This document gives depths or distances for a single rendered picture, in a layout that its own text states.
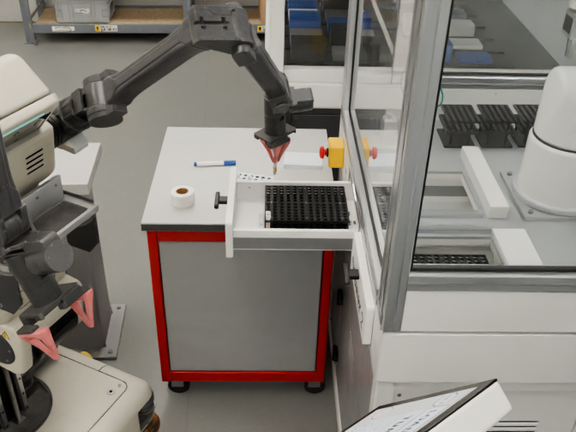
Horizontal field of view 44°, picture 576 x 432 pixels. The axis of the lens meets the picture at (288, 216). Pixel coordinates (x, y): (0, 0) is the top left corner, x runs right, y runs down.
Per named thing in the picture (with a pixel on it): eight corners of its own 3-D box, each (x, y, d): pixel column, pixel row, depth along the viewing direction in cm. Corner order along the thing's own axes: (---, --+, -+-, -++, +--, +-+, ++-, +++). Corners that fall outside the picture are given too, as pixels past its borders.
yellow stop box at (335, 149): (326, 168, 218) (327, 147, 214) (325, 157, 224) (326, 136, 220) (343, 168, 219) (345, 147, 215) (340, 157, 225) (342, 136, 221)
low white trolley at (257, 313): (160, 401, 247) (141, 223, 205) (179, 288, 299) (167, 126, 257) (326, 402, 249) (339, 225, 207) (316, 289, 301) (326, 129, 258)
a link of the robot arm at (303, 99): (269, 73, 177) (277, 105, 175) (313, 68, 179) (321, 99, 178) (262, 93, 188) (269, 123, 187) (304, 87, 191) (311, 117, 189)
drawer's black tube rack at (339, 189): (264, 240, 186) (264, 220, 183) (265, 204, 201) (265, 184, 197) (348, 241, 187) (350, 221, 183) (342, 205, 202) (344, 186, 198)
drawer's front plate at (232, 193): (225, 258, 182) (225, 223, 176) (231, 198, 206) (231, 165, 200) (232, 258, 182) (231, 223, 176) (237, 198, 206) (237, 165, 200)
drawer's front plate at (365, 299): (362, 345, 157) (366, 308, 151) (350, 266, 181) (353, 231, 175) (370, 345, 157) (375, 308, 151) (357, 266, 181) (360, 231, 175)
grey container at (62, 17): (56, 23, 531) (52, 1, 522) (63, 10, 556) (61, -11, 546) (110, 23, 534) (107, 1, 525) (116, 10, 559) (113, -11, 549)
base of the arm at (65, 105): (69, 96, 170) (34, 115, 161) (88, 82, 165) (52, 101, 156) (90, 127, 172) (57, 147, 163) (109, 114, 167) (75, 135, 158)
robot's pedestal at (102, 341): (34, 362, 261) (-9, 187, 219) (51, 309, 286) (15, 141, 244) (117, 359, 264) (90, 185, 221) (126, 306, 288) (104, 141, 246)
